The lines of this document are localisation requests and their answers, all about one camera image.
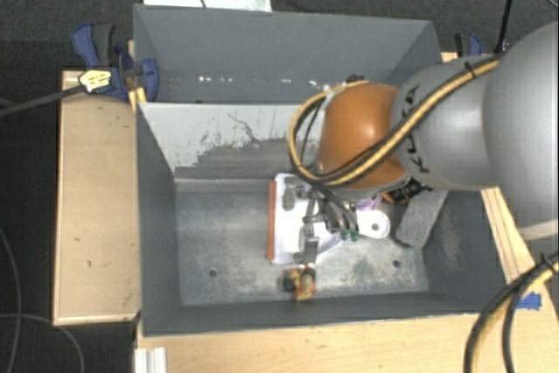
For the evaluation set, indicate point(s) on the white flat box, red-brown edge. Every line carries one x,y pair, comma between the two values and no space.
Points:
286,231

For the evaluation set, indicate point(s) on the pale wood board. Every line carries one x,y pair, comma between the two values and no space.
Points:
96,196

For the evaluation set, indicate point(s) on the grey foam block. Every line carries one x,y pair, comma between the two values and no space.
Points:
419,220

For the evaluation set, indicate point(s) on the grey metal bin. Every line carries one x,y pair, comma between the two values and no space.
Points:
227,231

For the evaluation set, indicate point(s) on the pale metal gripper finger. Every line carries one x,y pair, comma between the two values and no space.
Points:
306,251
288,199

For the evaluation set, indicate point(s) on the black cylinder on white bracket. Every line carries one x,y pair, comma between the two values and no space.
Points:
382,219

